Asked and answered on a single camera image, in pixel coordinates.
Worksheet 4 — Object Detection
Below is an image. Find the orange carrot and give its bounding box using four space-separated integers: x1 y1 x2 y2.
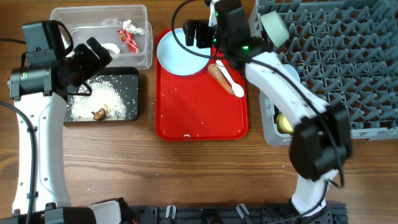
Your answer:
208 63 234 95

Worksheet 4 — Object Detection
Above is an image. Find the light blue plate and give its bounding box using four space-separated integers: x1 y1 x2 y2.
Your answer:
157 30 209 76

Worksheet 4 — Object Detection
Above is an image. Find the white rice pile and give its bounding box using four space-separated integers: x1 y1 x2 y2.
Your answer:
70 77 137 121

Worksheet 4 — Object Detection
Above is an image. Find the brown food scrap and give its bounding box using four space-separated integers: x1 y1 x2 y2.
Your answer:
91 108 106 121

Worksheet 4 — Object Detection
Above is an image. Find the red snack wrapper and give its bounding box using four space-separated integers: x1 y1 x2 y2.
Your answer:
117 29 140 54

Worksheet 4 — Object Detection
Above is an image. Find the white plastic spoon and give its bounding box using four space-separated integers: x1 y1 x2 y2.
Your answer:
216 60 245 98

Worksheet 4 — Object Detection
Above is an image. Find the pale green bowl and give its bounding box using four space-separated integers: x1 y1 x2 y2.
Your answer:
260 11 289 48

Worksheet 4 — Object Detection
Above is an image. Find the white tissue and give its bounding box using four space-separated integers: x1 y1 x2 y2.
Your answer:
122 20 145 35

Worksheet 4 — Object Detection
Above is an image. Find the yellow cup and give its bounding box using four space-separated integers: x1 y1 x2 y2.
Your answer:
275 114 294 134

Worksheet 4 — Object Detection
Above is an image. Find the light blue bowl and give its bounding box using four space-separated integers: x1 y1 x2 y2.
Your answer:
283 64 300 82

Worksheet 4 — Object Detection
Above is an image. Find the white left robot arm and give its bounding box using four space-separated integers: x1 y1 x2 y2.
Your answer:
6 20 137 223

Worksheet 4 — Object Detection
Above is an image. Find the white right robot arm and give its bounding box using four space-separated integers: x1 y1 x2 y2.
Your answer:
180 1 353 218

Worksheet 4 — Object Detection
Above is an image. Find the grey-blue dishwasher rack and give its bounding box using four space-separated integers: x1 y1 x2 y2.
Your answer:
249 0 397 141

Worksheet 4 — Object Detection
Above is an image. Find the black tray bin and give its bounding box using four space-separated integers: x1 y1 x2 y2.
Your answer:
63 67 140 123

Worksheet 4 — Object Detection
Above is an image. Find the clear plastic bin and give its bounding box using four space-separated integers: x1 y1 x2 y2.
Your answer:
50 4 153 70

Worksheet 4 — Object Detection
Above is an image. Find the red plastic tray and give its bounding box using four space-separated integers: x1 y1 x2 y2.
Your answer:
154 27 249 142

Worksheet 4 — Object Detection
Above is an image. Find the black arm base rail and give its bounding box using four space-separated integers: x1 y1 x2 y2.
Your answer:
130 203 349 224

